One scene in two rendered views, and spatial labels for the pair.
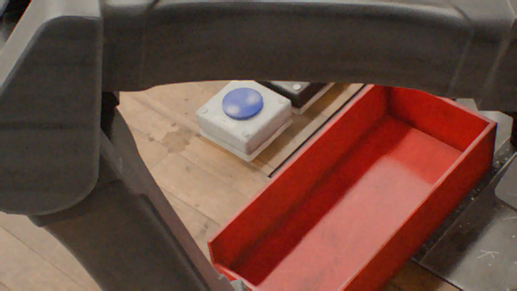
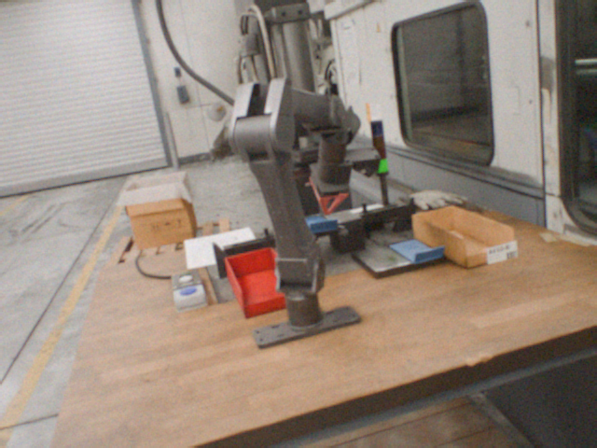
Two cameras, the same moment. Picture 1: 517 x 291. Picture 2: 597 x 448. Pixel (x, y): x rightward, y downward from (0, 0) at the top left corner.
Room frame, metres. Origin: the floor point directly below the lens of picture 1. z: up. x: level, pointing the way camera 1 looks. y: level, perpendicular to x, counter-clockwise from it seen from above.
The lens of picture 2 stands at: (-0.15, 0.88, 1.37)
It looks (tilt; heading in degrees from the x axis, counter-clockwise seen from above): 15 degrees down; 301
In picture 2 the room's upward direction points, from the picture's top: 9 degrees counter-clockwise
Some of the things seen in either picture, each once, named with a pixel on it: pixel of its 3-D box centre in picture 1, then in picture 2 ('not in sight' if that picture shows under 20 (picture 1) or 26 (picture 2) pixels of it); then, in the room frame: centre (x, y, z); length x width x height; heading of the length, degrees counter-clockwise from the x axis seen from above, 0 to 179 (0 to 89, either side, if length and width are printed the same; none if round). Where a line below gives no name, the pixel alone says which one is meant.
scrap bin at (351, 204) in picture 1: (357, 201); (259, 279); (0.55, -0.08, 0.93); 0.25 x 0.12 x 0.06; 133
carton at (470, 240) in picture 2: not in sight; (461, 235); (0.17, -0.39, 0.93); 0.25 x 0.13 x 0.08; 133
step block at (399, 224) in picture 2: not in sight; (402, 214); (0.36, -0.53, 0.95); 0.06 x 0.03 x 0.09; 43
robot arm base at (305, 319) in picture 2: not in sight; (303, 309); (0.36, 0.07, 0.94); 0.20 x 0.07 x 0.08; 43
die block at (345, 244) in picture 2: not in sight; (321, 239); (0.52, -0.34, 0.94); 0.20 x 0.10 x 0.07; 43
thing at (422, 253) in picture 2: not in sight; (415, 246); (0.25, -0.30, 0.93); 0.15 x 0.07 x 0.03; 132
